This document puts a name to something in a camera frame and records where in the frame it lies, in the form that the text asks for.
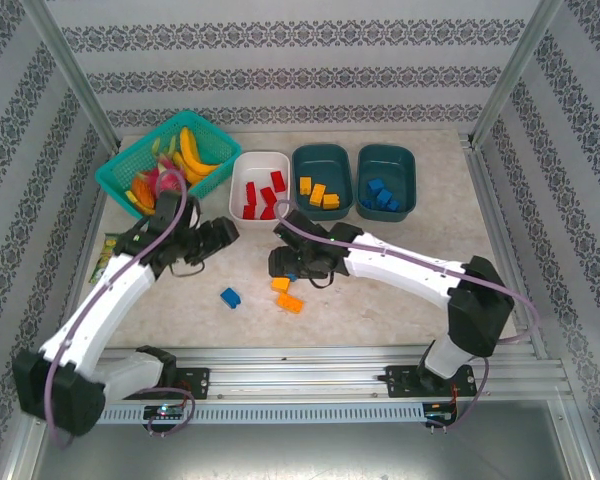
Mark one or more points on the long yellow lego brick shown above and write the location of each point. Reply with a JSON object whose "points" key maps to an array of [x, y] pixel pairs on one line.
{"points": [[290, 302], [317, 194]]}

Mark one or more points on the yellow toy fruit piece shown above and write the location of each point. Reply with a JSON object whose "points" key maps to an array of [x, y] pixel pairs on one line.
{"points": [[132, 196]]}

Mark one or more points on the small red lego brick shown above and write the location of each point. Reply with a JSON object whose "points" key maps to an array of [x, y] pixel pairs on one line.
{"points": [[249, 212], [267, 214]]}

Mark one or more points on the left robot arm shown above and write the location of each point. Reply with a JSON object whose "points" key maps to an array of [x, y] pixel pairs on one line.
{"points": [[110, 295]]}

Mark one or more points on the aluminium side rail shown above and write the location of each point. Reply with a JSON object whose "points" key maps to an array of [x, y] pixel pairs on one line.
{"points": [[96, 220], [490, 215]]}

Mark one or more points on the teal plastic mesh basket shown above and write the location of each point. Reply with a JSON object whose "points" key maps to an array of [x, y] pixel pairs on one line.
{"points": [[120, 172]]}

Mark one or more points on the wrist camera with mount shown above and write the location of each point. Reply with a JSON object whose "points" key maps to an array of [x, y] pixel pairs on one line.
{"points": [[170, 210], [300, 227]]}

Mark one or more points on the pink toy dragon fruit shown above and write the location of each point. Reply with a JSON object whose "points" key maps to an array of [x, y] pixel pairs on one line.
{"points": [[165, 180]]}

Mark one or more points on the orange toy fruit slice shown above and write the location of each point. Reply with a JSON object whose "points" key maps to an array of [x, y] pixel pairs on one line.
{"points": [[142, 192]]}

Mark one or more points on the aluminium frame post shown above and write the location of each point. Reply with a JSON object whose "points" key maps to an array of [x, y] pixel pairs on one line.
{"points": [[517, 65], [70, 70]]}

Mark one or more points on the green yellow snack bag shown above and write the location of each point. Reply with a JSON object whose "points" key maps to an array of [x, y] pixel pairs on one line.
{"points": [[102, 255]]}

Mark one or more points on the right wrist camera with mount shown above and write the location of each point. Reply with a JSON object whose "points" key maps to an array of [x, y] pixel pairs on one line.
{"points": [[300, 227]]}

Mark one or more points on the yellow toy banana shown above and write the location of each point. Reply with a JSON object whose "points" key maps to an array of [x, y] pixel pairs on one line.
{"points": [[189, 149], [185, 165]]}

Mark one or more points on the small blue lego brick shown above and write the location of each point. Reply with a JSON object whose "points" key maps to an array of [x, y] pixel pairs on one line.
{"points": [[393, 205], [367, 203], [291, 277], [231, 297], [384, 196], [375, 185]]}

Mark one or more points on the dark teal plastic bin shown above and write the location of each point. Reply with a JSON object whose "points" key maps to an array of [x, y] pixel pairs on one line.
{"points": [[325, 162], [392, 167]]}

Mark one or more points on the small circuit board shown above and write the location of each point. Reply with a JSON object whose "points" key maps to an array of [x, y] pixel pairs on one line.
{"points": [[440, 412], [165, 411]]}

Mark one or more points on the white plastic bin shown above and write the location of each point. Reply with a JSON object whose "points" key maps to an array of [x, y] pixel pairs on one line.
{"points": [[257, 167]]}

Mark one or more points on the long red lego brick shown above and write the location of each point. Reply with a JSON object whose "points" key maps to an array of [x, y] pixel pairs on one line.
{"points": [[250, 192], [278, 180], [268, 196]]}

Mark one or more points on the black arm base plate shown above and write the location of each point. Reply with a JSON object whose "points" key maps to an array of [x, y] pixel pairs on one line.
{"points": [[200, 382], [400, 382]]}

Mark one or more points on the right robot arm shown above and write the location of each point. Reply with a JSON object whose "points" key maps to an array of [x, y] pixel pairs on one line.
{"points": [[405, 270]]}

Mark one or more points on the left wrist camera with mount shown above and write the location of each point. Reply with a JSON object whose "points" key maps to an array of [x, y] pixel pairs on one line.
{"points": [[170, 210]]}

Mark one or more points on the aluminium mounting rail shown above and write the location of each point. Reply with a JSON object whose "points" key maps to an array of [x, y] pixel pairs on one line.
{"points": [[300, 372]]}

